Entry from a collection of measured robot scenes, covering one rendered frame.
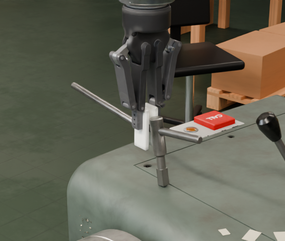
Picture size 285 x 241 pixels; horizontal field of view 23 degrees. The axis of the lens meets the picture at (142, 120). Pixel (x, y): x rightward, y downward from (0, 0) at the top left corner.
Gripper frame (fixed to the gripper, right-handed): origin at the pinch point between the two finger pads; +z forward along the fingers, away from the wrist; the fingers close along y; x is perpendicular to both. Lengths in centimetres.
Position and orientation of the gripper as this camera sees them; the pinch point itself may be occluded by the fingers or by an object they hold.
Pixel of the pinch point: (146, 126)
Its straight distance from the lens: 113.8
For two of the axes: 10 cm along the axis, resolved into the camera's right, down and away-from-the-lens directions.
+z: 0.0, 9.3, 3.7
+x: 6.3, 2.9, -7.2
